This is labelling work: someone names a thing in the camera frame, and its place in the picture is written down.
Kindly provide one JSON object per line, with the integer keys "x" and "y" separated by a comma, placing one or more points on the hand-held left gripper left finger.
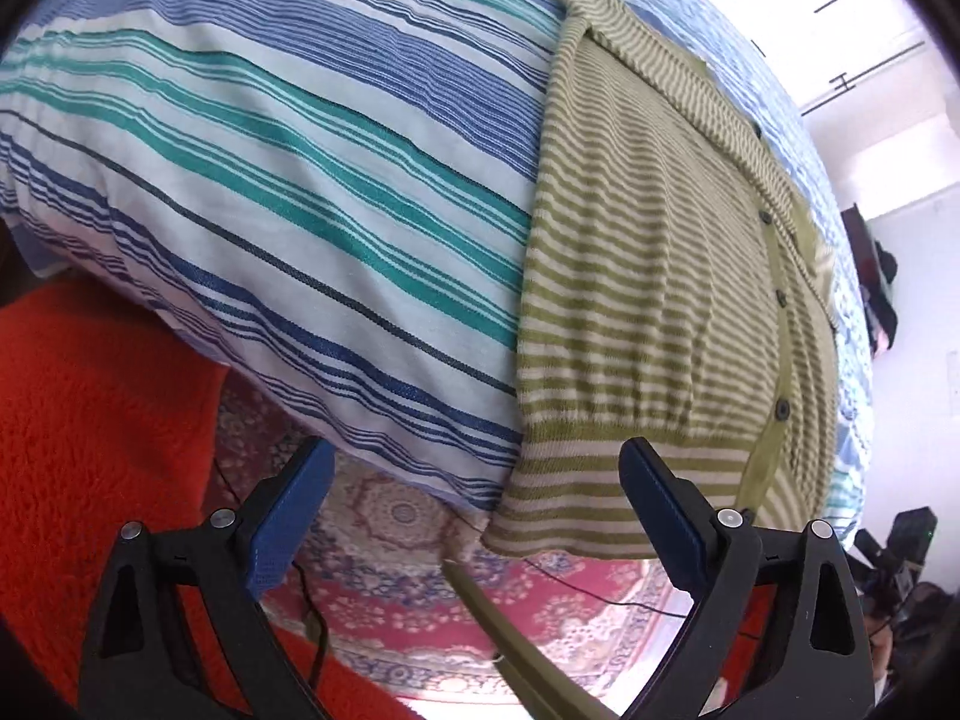
{"x": 292, "y": 514}

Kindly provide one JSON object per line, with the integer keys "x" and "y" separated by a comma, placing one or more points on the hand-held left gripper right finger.
{"x": 664, "y": 517}

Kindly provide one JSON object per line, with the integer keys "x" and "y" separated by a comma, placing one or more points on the green striped cardigan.
{"x": 652, "y": 277}

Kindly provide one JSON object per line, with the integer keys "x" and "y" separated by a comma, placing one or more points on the patterned red carpet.
{"x": 600, "y": 615}

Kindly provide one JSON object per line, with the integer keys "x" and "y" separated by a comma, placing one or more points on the orange-red fluffy rug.
{"x": 97, "y": 405}

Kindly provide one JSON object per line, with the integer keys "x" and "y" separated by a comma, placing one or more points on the dark wooden cabinet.
{"x": 855, "y": 240}

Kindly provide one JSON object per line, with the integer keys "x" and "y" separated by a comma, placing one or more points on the blue striped bed duvet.
{"x": 262, "y": 165}

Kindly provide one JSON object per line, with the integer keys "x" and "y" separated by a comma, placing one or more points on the white wardrobe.
{"x": 862, "y": 30}

